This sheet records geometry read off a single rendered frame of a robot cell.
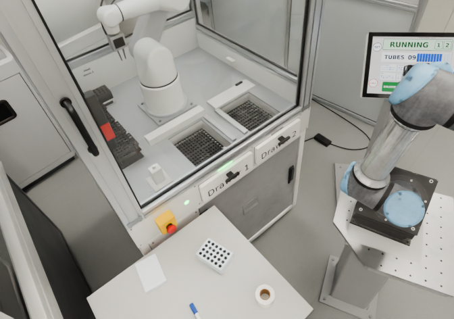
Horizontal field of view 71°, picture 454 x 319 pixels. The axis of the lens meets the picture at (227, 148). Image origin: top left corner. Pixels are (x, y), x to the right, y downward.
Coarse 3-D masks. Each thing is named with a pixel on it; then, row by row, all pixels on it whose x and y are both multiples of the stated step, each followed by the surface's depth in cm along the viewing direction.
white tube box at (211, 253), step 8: (208, 240) 128; (200, 248) 126; (208, 248) 126; (216, 248) 126; (224, 248) 125; (200, 256) 124; (208, 256) 124; (216, 256) 124; (224, 256) 123; (232, 256) 125; (208, 264) 124; (216, 264) 124; (224, 264) 121
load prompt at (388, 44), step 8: (384, 40) 151; (392, 40) 150; (400, 40) 149; (408, 40) 149; (416, 40) 148; (424, 40) 147; (432, 40) 147; (440, 40) 146; (448, 40) 146; (384, 48) 151; (392, 48) 150; (400, 48) 150; (408, 48) 149; (416, 48) 148; (424, 48) 148; (432, 48) 147; (440, 48) 146; (448, 48) 146
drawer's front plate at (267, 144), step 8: (296, 120) 153; (288, 128) 151; (296, 128) 155; (272, 136) 147; (296, 136) 160; (264, 144) 144; (272, 144) 149; (256, 152) 144; (264, 152) 148; (272, 152) 153; (256, 160) 148
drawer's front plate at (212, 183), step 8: (248, 152) 142; (240, 160) 139; (248, 160) 143; (224, 168) 136; (232, 168) 138; (240, 168) 142; (216, 176) 134; (224, 176) 137; (240, 176) 146; (208, 184) 132; (216, 184) 136; (224, 184) 141; (200, 192) 134; (216, 192) 140
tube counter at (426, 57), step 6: (408, 54) 149; (414, 54) 149; (420, 54) 148; (426, 54) 148; (432, 54) 147; (438, 54) 147; (444, 54) 147; (450, 54) 146; (408, 60) 150; (414, 60) 149; (420, 60) 149; (426, 60) 148; (432, 60) 148; (438, 60) 147; (444, 60) 147; (450, 60) 146
